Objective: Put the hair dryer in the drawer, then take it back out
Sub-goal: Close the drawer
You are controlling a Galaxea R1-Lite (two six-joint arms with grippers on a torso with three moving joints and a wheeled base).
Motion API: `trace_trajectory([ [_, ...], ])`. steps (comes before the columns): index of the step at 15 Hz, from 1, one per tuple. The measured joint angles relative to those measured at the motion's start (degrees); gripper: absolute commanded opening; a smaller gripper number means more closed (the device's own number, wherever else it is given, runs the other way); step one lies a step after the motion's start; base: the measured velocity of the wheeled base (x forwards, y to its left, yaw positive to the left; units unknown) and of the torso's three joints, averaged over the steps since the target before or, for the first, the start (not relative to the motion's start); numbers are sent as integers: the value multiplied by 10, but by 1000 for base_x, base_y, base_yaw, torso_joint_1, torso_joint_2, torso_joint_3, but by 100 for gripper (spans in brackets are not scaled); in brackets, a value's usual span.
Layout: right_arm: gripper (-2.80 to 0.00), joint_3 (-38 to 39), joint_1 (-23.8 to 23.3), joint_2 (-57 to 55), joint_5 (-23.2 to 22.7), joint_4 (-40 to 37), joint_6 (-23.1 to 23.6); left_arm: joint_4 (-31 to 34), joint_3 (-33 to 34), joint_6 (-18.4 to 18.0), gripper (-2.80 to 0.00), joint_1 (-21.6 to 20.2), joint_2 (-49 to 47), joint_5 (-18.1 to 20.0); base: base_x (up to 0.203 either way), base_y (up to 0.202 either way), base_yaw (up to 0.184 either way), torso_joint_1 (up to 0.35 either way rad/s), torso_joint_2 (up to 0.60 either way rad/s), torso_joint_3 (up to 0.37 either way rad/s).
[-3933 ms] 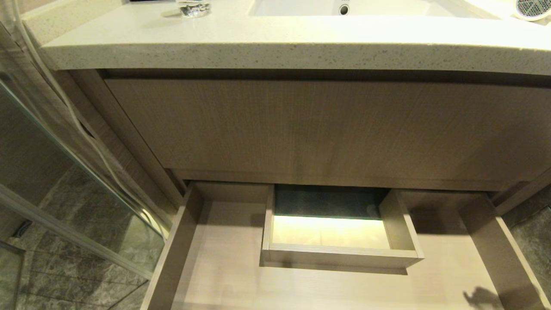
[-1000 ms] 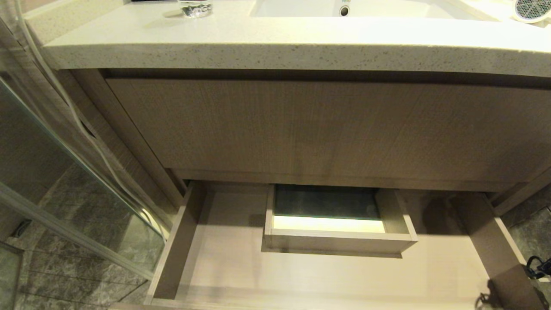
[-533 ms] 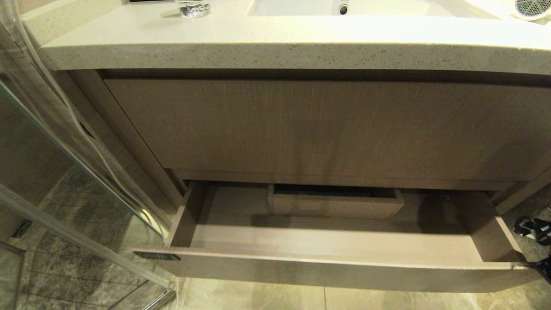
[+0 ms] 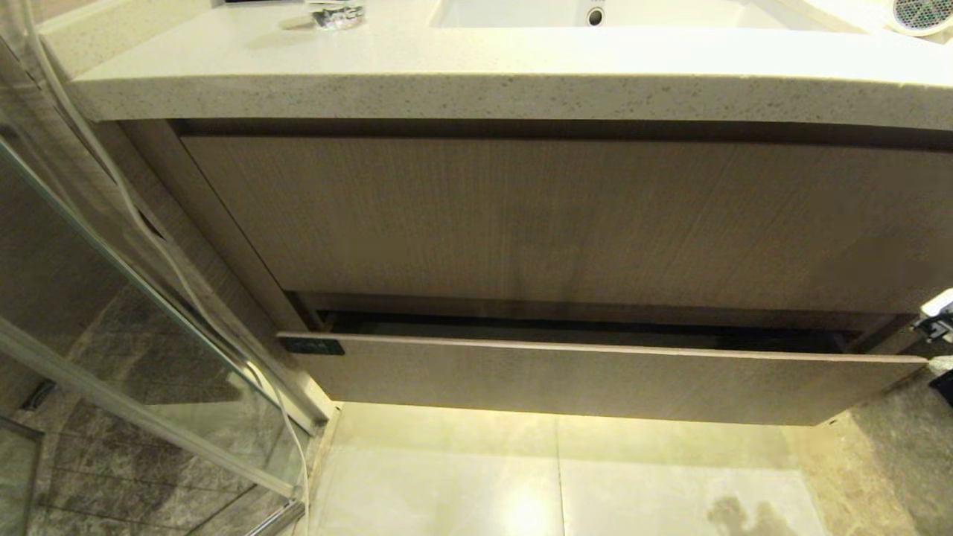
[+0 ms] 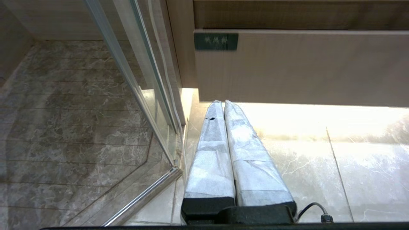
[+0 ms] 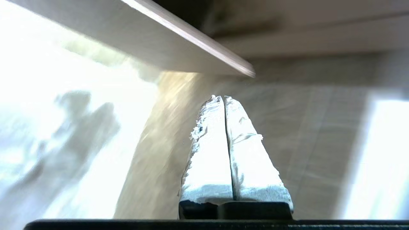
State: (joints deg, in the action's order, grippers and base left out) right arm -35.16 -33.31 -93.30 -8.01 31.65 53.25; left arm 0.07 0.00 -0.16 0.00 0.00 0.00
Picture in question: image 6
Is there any light wooden pull-out drawer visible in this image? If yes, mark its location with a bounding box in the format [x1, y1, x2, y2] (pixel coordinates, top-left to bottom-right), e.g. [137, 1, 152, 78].
[6, 0, 256, 79]

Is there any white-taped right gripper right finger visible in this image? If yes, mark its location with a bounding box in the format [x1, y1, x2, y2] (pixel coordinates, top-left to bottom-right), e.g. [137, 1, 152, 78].
[224, 95, 294, 214]

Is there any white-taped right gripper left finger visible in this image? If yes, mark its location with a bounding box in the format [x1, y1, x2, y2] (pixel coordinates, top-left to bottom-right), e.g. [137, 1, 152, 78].
[178, 95, 234, 220]

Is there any light wooden vanity cabinet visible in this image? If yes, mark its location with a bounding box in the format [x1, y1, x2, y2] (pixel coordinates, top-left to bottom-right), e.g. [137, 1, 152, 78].
[153, 0, 409, 87]

